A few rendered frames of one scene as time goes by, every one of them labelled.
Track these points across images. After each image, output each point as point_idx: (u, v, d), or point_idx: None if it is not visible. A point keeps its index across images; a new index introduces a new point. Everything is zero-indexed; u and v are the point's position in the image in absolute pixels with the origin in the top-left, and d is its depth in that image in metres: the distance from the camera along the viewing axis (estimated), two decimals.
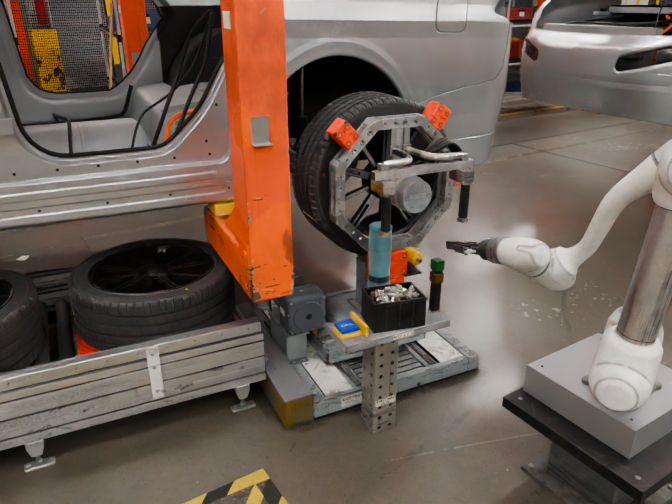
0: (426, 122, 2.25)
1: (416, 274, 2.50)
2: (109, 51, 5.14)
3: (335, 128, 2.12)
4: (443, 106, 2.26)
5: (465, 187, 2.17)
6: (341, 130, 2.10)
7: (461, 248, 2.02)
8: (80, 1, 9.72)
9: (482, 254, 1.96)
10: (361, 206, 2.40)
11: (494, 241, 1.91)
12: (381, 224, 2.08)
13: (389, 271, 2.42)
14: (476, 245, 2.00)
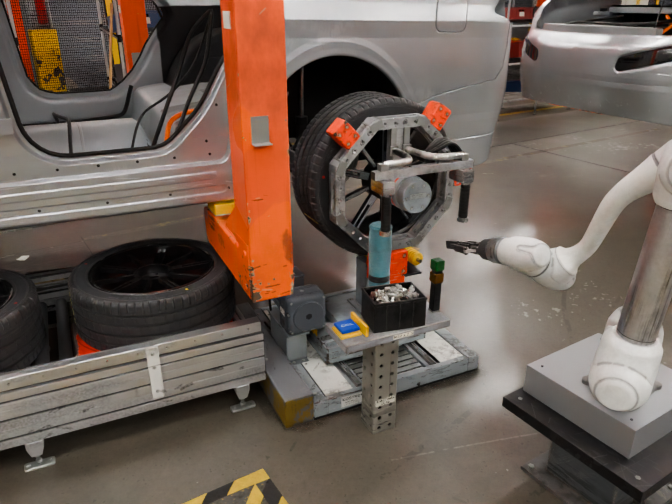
0: (426, 122, 2.25)
1: (416, 274, 2.50)
2: (109, 51, 5.14)
3: (335, 128, 2.12)
4: (443, 106, 2.26)
5: (465, 187, 2.17)
6: (341, 130, 2.10)
7: (461, 248, 2.02)
8: (80, 1, 9.72)
9: (482, 254, 1.96)
10: (362, 206, 2.40)
11: (494, 241, 1.91)
12: (381, 224, 2.08)
13: (389, 271, 2.42)
14: (476, 245, 2.00)
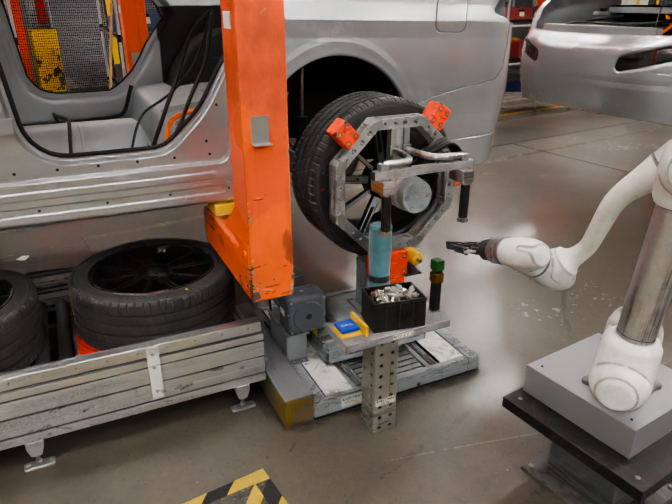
0: (426, 122, 2.25)
1: (416, 274, 2.50)
2: (109, 51, 5.14)
3: (335, 128, 2.12)
4: (443, 106, 2.26)
5: (465, 187, 2.17)
6: (341, 130, 2.10)
7: (461, 248, 2.02)
8: (80, 1, 9.72)
9: (482, 254, 1.96)
10: (366, 209, 2.41)
11: (494, 241, 1.91)
12: (381, 224, 2.08)
13: (389, 271, 2.42)
14: (476, 245, 2.00)
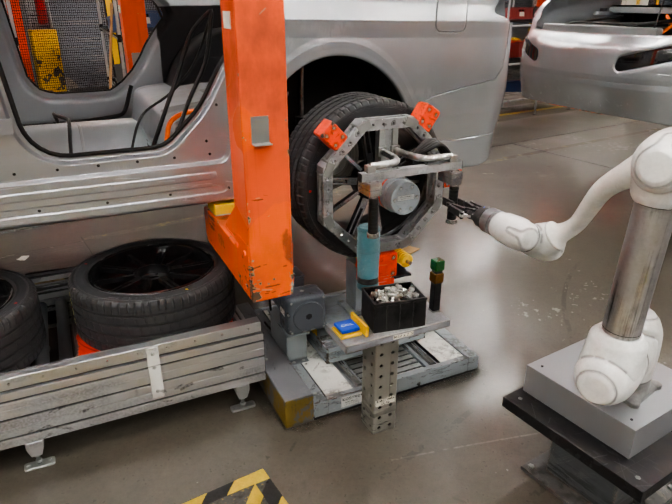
0: (415, 123, 2.23)
1: (406, 276, 2.48)
2: (109, 51, 5.14)
3: (322, 129, 2.10)
4: (432, 107, 2.24)
5: (454, 189, 2.15)
6: (328, 131, 2.09)
7: None
8: (80, 1, 9.72)
9: None
10: (355, 211, 2.39)
11: None
12: (368, 226, 2.06)
13: (378, 273, 2.40)
14: None
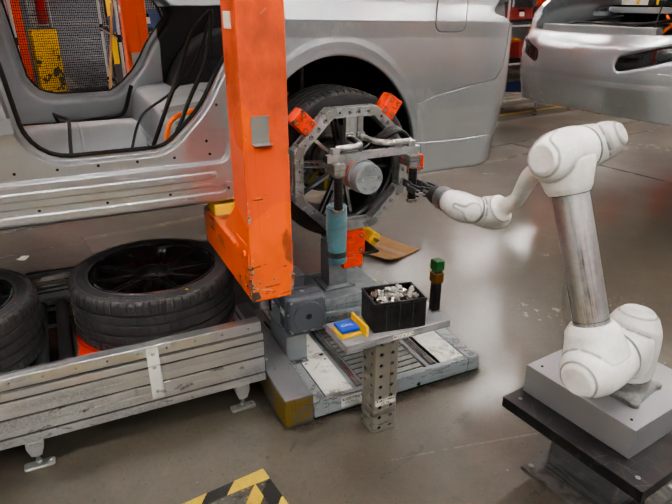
0: (378, 111, 2.46)
1: (373, 252, 2.71)
2: (109, 51, 5.14)
3: (293, 116, 2.33)
4: (394, 97, 2.47)
5: (413, 171, 2.38)
6: (298, 118, 2.32)
7: None
8: (80, 1, 9.72)
9: None
10: (326, 192, 2.62)
11: None
12: (334, 203, 2.29)
13: (347, 249, 2.63)
14: None
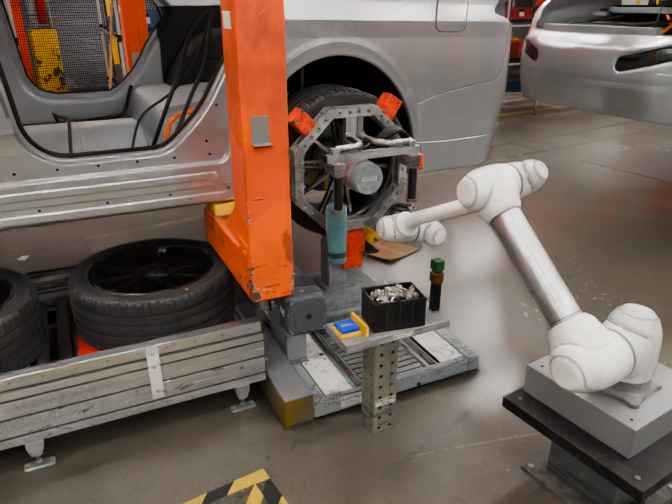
0: (378, 111, 2.46)
1: (373, 252, 2.71)
2: (109, 51, 5.14)
3: (293, 116, 2.33)
4: (394, 97, 2.47)
5: (413, 171, 2.38)
6: (298, 118, 2.32)
7: (407, 206, 2.64)
8: (80, 1, 9.72)
9: None
10: (326, 192, 2.62)
11: None
12: (334, 203, 2.29)
13: (347, 249, 2.63)
14: None
